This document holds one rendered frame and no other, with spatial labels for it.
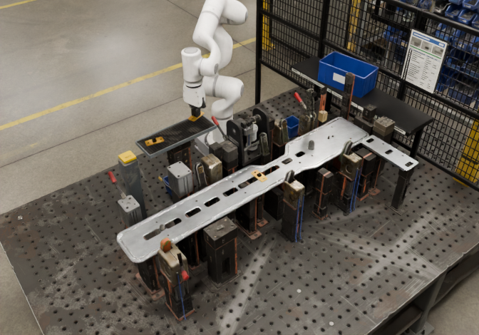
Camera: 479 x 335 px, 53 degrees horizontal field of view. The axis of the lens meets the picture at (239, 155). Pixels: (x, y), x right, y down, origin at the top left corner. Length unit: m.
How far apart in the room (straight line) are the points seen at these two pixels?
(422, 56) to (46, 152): 3.01
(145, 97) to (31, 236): 2.47
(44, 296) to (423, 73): 2.14
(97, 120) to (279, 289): 2.83
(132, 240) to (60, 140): 2.47
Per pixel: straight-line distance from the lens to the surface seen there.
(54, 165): 4.17
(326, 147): 2.47
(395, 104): 2.83
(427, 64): 2.70
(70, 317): 2.27
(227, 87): 2.55
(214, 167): 2.22
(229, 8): 2.39
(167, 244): 1.89
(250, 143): 2.44
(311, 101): 2.53
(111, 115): 4.60
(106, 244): 2.47
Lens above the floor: 2.52
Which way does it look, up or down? 39 degrees down
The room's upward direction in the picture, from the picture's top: 1 degrees counter-clockwise
